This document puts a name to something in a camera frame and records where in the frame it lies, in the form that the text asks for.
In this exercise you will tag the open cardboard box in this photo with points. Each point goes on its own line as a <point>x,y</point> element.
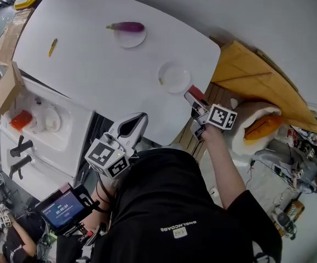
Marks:
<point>7,92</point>

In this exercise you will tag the flat cardboard sheets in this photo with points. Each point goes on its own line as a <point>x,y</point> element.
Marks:
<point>9,37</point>

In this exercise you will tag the white rolled foam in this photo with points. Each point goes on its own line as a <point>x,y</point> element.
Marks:
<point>252,115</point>

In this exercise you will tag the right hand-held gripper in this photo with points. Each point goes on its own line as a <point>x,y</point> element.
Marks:
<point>221,118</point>

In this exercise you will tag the yellow pen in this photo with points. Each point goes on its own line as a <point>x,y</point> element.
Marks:
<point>52,47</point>

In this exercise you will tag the person's right forearm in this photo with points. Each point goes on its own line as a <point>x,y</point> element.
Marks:
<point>224,168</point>

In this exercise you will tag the purple toy eggplant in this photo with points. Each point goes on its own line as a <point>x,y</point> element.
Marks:
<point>126,26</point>

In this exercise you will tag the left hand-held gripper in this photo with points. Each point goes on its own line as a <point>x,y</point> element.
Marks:
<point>106,155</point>

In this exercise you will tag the yellow power tool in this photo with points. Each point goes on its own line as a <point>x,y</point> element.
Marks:
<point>292,211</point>

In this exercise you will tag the dark red rectangular block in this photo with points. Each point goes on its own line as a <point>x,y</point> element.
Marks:
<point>196,90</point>

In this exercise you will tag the person's black shirt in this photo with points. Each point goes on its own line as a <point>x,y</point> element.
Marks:
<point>174,207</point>

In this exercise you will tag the red sponge block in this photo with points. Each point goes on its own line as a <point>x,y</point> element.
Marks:
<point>20,119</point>

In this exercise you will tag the white toy kitchen unit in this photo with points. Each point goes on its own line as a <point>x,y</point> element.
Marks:
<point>54,136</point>

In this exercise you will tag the orange cushion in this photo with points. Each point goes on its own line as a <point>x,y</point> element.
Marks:
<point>263,127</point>

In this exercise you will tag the person's left forearm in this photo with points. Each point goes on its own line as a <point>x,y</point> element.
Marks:
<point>103,193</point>

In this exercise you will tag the black monitor with timer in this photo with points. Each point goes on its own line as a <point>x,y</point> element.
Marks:
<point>61,210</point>

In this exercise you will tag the small white plate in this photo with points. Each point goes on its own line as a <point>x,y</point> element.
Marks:
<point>131,38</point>

